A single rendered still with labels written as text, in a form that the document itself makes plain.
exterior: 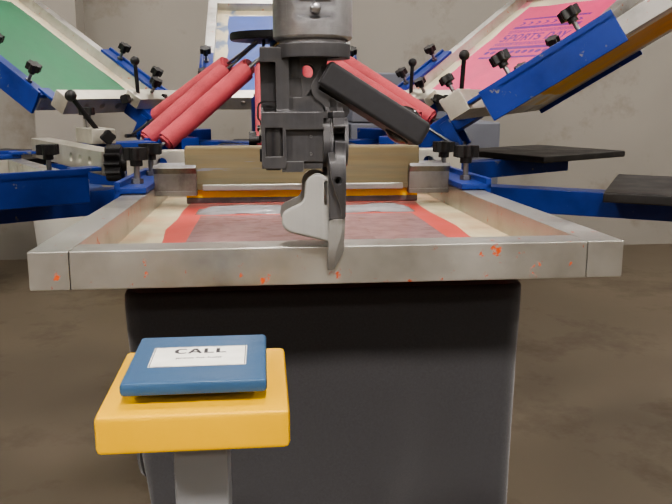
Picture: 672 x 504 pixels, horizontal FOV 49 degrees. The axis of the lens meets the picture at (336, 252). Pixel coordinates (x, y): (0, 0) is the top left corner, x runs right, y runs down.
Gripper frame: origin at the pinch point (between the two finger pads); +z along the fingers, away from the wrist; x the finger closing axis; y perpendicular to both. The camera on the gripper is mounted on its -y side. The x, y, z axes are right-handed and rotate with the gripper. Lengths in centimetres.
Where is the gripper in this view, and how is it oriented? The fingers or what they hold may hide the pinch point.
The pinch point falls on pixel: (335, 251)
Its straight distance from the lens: 74.5
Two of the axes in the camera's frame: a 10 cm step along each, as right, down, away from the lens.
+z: 0.1, 9.8, 1.8
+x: 1.0, 1.8, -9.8
